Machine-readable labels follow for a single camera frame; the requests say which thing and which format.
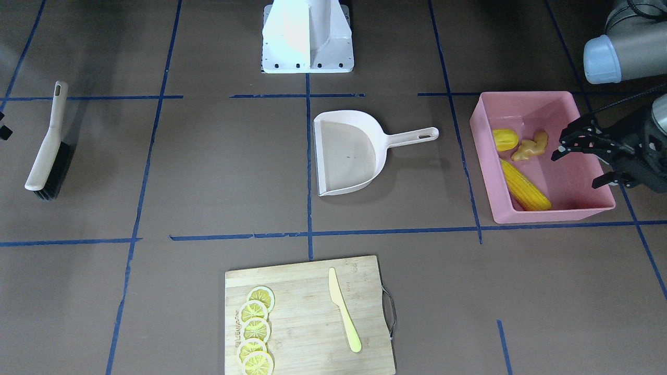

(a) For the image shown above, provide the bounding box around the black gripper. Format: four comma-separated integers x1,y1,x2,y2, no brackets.
551,114,665,194

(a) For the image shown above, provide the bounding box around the white hand brush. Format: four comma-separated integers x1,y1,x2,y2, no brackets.
24,80,73,202

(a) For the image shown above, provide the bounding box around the tan ginger root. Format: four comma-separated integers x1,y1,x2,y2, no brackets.
511,131,549,161

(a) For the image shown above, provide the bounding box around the yellow corn cob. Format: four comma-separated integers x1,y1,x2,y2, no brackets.
500,159,552,211

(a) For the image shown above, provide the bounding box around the yellow lemon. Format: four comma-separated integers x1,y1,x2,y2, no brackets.
491,129,520,153

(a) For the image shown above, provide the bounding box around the beige plastic dustpan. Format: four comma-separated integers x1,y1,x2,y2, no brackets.
314,110,440,197

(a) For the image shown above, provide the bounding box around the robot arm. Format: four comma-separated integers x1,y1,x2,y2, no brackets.
551,1,666,194

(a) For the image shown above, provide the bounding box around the pink plastic bin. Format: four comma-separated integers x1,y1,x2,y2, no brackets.
470,92,615,224

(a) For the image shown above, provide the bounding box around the yellow-green plastic knife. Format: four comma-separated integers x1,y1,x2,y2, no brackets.
327,267,362,353

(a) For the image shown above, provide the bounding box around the lemon slice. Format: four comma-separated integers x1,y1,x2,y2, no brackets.
240,317,272,344
247,285,276,313
238,299,268,323
241,351,275,375
236,337,268,365

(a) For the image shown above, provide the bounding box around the bamboo cutting board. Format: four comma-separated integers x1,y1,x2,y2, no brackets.
224,255,396,374

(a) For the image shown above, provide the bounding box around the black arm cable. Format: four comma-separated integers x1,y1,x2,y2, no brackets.
589,83,667,118

